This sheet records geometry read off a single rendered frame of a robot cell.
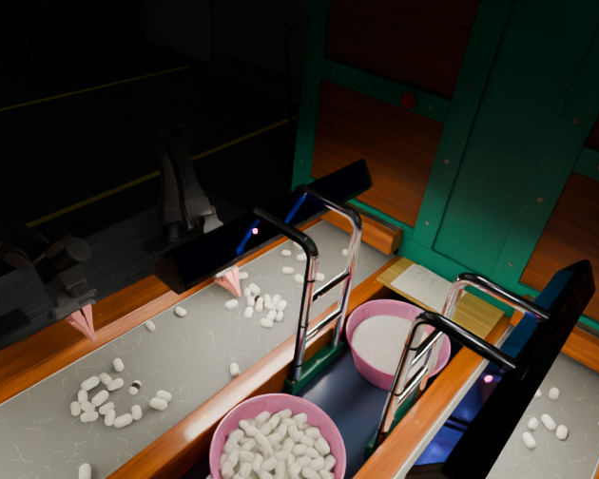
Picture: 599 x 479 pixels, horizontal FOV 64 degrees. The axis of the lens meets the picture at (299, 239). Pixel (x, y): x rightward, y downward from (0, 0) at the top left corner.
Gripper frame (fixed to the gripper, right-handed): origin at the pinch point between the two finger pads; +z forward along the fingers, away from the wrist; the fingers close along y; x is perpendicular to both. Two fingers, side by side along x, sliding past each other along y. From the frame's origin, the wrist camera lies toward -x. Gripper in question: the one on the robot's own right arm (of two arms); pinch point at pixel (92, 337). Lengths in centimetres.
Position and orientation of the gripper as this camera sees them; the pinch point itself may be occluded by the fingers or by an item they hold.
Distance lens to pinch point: 117.2
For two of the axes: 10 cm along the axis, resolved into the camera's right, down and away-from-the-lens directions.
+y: 6.6, -3.9, 6.4
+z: 5.1, 8.6, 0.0
